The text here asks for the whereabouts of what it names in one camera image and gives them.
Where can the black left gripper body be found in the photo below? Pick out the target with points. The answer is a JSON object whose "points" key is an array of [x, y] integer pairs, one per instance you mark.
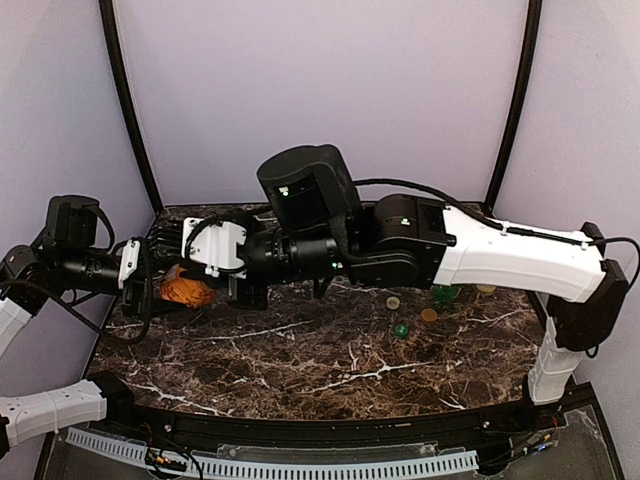
{"points": [[138, 288]]}

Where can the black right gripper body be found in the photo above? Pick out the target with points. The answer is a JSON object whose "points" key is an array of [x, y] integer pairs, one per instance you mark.
{"points": [[235, 288]]}

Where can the orange juice bottle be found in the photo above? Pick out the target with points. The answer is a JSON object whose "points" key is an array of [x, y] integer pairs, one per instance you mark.
{"points": [[192, 293]]}

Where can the cream white bottle cap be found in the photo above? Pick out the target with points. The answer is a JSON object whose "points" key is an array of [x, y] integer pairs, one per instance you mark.
{"points": [[393, 303]]}

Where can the green bottle cap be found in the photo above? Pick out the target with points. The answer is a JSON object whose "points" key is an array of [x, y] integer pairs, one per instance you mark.
{"points": [[401, 331]]}

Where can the gold brown bottle cap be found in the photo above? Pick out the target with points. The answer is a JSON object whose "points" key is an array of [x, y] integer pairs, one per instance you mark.
{"points": [[428, 316]]}

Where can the green plastic bottle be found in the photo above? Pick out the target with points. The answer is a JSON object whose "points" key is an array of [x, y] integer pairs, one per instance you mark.
{"points": [[444, 294]]}

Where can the large yellow tea bottle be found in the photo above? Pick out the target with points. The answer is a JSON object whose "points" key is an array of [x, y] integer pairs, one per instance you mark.
{"points": [[487, 289]]}

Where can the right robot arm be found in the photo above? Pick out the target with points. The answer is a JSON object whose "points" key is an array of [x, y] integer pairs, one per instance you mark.
{"points": [[418, 237]]}

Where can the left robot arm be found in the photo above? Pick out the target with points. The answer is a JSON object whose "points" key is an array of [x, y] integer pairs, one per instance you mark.
{"points": [[65, 257]]}

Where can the white slotted cable duct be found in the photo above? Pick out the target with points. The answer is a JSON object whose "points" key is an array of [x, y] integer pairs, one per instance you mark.
{"points": [[411, 461]]}

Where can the left black frame post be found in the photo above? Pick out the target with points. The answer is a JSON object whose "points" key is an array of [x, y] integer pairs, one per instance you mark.
{"points": [[126, 102]]}

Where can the black frame post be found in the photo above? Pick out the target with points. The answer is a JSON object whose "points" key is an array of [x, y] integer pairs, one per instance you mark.
{"points": [[520, 87], [126, 102]]}

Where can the black front rail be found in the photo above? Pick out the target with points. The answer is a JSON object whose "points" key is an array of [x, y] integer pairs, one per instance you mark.
{"points": [[482, 428]]}

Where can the right black frame post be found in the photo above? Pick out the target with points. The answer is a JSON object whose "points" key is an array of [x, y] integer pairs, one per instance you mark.
{"points": [[520, 87]]}

